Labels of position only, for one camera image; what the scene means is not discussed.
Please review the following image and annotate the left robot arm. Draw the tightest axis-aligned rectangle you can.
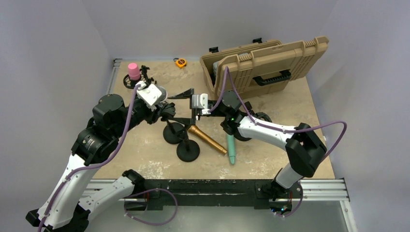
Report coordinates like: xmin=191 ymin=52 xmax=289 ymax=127
xmin=26 ymin=85 xmax=175 ymax=232

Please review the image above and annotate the black stand for gold mic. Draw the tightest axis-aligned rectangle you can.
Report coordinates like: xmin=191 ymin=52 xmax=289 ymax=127
xmin=176 ymin=130 xmax=200 ymax=162

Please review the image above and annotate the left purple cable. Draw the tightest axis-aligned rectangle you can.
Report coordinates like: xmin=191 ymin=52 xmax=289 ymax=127
xmin=37 ymin=82 xmax=143 ymax=232

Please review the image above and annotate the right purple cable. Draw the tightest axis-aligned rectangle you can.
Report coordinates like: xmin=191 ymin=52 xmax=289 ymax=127
xmin=208 ymin=66 xmax=348 ymax=162

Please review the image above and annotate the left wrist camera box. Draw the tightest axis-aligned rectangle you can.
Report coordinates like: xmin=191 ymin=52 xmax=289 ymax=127
xmin=136 ymin=81 xmax=167 ymax=111

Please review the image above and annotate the yellow tape measure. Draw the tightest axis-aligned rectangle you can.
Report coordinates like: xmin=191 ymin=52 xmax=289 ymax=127
xmin=173 ymin=58 xmax=187 ymax=69

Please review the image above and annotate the black aluminium base frame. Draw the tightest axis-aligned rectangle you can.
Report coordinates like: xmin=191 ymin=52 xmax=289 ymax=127
xmin=78 ymin=58 xmax=350 ymax=212

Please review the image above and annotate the black tripod shock mount stand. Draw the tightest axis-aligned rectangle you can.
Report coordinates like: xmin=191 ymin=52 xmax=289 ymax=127
xmin=123 ymin=65 xmax=157 ymax=89

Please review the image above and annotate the tan plastic tool case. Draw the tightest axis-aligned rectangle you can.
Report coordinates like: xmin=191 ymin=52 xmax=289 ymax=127
xmin=200 ymin=36 xmax=329 ymax=100

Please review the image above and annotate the grey plastic case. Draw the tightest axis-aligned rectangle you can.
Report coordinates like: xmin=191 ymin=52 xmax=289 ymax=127
xmin=211 ymin=61 xmax=219 ymax=82

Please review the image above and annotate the pink microphone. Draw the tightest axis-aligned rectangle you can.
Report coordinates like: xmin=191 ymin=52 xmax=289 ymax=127
xmin=128 ymin=63 xmax=141 ymax=81

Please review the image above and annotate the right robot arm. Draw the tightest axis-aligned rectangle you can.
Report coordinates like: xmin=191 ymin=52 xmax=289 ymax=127
xmin=171 ymin=89 xmax=327 ymax=198

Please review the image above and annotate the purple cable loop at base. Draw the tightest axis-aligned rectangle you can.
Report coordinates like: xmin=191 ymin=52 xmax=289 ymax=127
xmin=123 ymin=186 xmax=179 ymax=226

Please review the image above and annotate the black stand for glitter mic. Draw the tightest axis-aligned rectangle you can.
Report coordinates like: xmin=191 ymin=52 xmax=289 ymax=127
xmin=162 ymin=121 xmax=184 ymax=145

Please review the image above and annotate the teal microphone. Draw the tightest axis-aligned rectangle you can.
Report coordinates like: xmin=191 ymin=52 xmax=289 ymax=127
xmin=226 ymin=134 xmax=236 ymax=165

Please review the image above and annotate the gold microphone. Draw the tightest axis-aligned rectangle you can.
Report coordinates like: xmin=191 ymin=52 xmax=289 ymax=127
xmin=188 ymin=125 xmax=228 ymax=155

